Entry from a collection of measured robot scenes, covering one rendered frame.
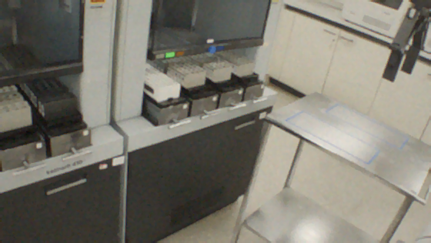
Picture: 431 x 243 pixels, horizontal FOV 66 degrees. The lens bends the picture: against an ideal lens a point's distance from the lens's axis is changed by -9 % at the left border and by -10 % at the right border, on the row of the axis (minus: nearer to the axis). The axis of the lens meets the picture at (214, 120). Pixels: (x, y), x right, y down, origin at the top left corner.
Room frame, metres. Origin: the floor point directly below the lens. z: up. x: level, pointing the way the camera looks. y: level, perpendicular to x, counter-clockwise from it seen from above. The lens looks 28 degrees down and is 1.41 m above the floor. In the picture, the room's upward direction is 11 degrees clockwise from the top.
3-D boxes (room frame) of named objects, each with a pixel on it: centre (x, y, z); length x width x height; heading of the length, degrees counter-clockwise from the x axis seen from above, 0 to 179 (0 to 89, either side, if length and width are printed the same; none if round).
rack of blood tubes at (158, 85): (1.30, 0.29, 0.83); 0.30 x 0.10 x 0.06; 49
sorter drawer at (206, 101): (1.50, 0.29, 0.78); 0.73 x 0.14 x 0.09; 49
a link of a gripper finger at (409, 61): (0.87, -0.46, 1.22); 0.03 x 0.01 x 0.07; 49
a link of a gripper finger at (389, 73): (0.76, -0.37, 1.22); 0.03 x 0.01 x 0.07; 49
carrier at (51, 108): (0.93, 0.48, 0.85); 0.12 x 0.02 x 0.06; 139
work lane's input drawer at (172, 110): (1.39, 0.39, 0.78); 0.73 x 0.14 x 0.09; 49
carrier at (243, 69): (1.58, -0.09, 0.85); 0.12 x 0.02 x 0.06; 138
